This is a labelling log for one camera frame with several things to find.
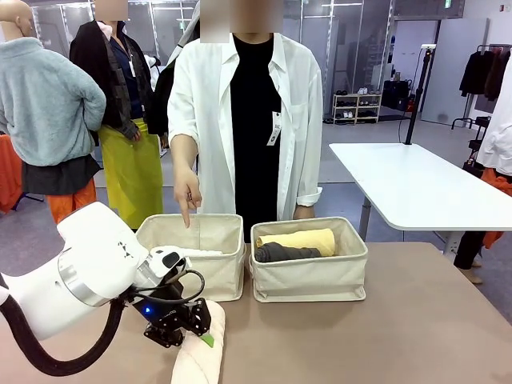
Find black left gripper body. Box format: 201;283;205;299
139;282;193;327

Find cream towel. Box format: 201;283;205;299
170;298;226;384

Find white towel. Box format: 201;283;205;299
154;245;224;259

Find dark grey towel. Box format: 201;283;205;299
254;242;323;264

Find yellow towel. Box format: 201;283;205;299
255;227;336;258

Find person's left forearm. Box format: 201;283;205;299
293;203;316;221

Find person's right forearm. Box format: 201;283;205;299
170;134;200;173

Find person's right hand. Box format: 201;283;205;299
173;166;203;230

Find beige fabric basket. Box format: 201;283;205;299
250;216;369;304
134;213;246;303

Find person in yellow skirt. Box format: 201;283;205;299
70;0;165;231

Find person in white shirt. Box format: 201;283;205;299
166;31;324;245

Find orange cloth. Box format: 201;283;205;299
0;134;23;215

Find mannequin in blue fleece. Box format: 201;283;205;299
0;0;107;225

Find white table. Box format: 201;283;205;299
328;142;512;255

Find wooden shoe rack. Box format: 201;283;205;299
331;92;383;125

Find black stand pole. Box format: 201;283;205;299
404;46;431;146

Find black trolley cart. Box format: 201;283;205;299
451;115;492;169

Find figure in white shirt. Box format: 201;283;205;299
454;59;512;286

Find dark clothes on rack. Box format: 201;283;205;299
458;43;512;103

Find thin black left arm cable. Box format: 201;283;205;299
130;270;207;307

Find black left arm hose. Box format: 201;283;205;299
0;275;126;378

